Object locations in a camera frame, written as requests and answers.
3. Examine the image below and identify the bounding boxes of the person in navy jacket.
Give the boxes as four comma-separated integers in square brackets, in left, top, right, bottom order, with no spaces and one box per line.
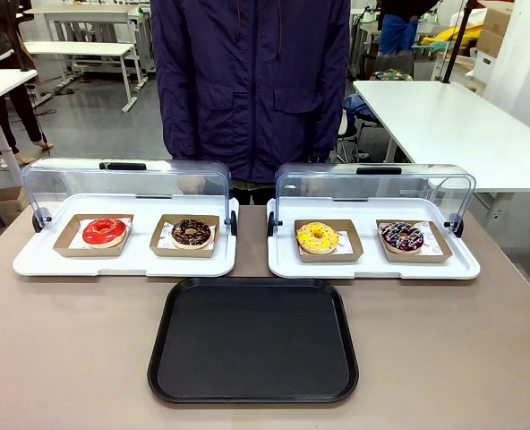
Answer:
[150,0,352,184]

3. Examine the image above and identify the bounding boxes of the person's right hand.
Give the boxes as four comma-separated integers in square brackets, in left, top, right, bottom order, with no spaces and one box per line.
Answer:
[177,173,208,196]

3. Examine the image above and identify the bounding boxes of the clear display case lid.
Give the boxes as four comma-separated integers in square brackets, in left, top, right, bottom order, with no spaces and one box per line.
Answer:
[273,161,478,229]
[20,156,234,228]

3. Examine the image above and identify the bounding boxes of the blue garment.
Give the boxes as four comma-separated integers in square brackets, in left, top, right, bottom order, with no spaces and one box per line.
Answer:
[378,12,419,57]

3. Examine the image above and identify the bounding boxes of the chocolate donut rainbow sprinkles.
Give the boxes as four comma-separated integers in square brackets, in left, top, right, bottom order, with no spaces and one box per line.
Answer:
[380,220,425,254]

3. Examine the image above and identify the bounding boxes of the person's left hand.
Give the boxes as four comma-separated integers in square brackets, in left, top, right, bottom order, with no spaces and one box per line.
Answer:
[303,177,331,196]

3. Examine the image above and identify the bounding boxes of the black office stool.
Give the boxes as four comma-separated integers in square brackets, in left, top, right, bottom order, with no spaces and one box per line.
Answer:
[336,111,378,165]

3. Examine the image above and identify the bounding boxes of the yellow glazed sprinkled donut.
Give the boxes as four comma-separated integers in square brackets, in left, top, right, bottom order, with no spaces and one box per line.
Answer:
[295,221,339,254]

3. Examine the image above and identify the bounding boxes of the white workbench with frame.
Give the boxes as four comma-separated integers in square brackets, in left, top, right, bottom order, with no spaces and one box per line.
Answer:
[30,3,157,86]

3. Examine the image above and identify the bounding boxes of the large white table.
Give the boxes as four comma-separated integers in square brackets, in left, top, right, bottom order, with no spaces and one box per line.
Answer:
[352,79,530,225]

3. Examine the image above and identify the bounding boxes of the black lid handle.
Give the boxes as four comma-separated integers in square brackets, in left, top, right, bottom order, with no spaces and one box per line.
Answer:
[355,166,403,176]
[98,161,148,172]

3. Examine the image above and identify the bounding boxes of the white table with round leg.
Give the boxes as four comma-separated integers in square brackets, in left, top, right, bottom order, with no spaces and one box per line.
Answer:
[0,68,39,183]

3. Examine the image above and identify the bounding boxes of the colourful patterned bag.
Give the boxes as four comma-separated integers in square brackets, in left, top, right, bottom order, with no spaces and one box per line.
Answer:
[369,66,415,82]

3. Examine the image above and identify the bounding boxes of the olive trousers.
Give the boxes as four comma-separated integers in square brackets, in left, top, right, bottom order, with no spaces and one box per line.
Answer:
[231,177,278,207]

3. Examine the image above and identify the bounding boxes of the chocolate donut pale sprinkles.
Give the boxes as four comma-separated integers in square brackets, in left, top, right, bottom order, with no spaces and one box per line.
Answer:
[170,218,213,251]

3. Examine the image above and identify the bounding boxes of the green glove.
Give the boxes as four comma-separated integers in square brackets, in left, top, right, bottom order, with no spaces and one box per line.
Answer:
[411,39,446,54]

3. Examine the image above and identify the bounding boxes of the white table with thin legs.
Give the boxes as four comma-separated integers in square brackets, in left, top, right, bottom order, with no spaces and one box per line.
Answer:
[24,40,141,113]

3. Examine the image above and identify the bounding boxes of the black stand pole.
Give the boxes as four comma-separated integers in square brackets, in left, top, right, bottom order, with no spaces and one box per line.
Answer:
[440,0,474,85]

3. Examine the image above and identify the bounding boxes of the white display case base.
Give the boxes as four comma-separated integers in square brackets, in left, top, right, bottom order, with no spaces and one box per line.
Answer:
[12,193,239,279]
[267,196,482,283]

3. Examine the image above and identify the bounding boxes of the tall cardboard box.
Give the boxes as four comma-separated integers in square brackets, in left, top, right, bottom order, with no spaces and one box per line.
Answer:
[476,4,513,58]

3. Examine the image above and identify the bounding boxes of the brown cardboard donut tray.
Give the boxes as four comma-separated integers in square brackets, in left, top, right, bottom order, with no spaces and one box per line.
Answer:
[149,213,221,259]
[52,213,135,258]
[293,219,364,264]
[375,219,454,264]

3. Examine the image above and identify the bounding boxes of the white storage box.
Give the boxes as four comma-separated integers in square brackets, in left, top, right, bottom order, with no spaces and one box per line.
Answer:
[466,47,499,93]

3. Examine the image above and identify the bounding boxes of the black serving tray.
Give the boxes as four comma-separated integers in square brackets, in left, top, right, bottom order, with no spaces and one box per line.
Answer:
[147,277,360,405]

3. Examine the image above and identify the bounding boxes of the red glazed donut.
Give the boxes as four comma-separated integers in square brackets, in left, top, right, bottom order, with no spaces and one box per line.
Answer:
[81,217,128,250]

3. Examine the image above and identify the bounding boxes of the yellow cloth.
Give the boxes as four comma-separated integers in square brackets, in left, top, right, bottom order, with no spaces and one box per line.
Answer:
[434,24,485,46]

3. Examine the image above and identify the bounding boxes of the blue cloth bundle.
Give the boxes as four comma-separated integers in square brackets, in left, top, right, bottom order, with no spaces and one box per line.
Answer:
[343,94,376,122]

